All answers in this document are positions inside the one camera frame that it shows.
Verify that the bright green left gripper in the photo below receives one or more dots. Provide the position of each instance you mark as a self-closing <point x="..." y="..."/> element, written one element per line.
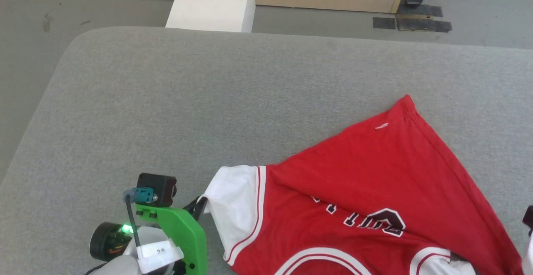
<point x="187" y="233"/>

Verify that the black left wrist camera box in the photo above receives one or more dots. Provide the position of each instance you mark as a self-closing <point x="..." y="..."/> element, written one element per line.
<point x="160" y="187"/>

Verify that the dark floor tape strip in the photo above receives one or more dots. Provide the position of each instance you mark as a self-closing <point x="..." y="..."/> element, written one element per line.
<point x="420" y="10"/>

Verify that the small dark floor tape patch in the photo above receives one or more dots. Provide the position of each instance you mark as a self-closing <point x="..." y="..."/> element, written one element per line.
<point x="384" y="23"/>

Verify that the red basketball jersey white trim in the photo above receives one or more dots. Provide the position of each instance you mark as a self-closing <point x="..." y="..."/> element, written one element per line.
<point x="374" y="175"/>

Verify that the white rectangular block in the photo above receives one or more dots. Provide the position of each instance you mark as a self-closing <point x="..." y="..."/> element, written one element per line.
<point x="212" y="2"/>

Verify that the black cylindrical left wrist motor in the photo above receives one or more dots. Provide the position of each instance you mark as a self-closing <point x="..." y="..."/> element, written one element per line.
<point x="106" y="241"/>

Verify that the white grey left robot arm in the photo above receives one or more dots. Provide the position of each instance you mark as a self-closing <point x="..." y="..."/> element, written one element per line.
<point x="120" y="266"/>

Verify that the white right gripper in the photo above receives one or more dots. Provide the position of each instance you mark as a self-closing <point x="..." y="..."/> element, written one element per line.
<point x="529" y="258"/>

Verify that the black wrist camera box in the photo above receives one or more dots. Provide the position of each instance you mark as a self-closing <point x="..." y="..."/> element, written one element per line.
<point x="160" y="187"/>
<point x="529" y="216"/>

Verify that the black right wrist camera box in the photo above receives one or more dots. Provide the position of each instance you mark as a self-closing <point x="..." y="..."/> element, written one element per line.
<point x="529" y="216"/>

